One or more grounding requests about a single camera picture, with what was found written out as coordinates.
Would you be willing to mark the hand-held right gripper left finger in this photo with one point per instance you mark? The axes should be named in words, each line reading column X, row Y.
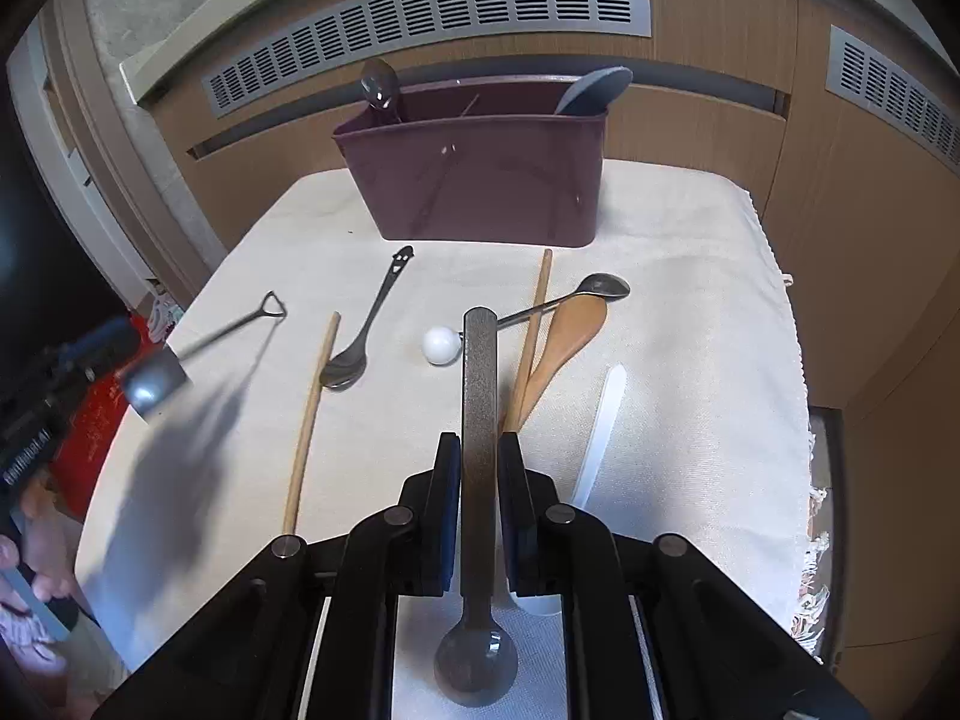
column 448, row 517

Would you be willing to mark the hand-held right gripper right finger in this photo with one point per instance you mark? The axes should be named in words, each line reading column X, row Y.
column 514, row 517

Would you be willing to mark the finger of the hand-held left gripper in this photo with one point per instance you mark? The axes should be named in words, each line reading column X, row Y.
column 97, row 341

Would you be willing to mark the shovel-shaped metal spoon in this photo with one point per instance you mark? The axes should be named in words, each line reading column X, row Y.
column 154, row 386

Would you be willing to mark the white plastic spoon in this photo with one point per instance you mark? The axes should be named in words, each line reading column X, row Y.
column 600, row 427

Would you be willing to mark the grey speckled ladle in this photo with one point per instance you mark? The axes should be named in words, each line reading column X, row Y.
column 480, row 390

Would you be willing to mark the wooden chopstick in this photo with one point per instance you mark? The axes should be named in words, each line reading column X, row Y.
column 534, row 330
column 309, row 420

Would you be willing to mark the wooden spoon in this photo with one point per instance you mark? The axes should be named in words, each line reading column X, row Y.
column 570, row 334

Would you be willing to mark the metal spoon with white ball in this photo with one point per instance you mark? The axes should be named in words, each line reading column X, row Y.
column 600, row 286

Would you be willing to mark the purple plastic utensil holder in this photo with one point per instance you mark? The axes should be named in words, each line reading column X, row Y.
column 480, row 180

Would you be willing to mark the person's left hand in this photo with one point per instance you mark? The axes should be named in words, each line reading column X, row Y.
column 37, row 525

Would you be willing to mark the cream tablecloth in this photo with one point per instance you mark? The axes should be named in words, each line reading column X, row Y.
column 675, row 360

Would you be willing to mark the pale stone ledge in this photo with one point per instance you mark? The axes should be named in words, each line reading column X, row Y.
column 187, row 37

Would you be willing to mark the shiny metal spoon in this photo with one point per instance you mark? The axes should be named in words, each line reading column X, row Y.
column 379, row 86

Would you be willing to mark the grey-blue plastic spoon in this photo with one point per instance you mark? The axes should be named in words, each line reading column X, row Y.
column 592, row 88

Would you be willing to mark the long grey vent grille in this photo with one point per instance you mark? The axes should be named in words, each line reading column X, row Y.
column 450, row 15

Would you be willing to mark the short grey vent grille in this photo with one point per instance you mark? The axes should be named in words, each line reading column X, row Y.
column 892, row 86

